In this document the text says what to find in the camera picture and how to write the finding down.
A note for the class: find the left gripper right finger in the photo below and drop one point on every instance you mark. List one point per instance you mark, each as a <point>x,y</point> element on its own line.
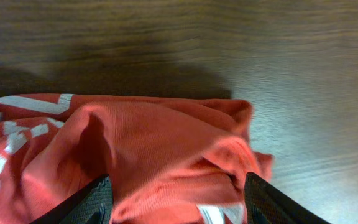
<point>265,204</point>

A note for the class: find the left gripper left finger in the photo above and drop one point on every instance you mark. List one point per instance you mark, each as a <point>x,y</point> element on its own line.
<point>90,205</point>

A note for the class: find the orange soccer t-shirt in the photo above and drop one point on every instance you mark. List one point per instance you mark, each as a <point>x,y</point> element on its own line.
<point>169,160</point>

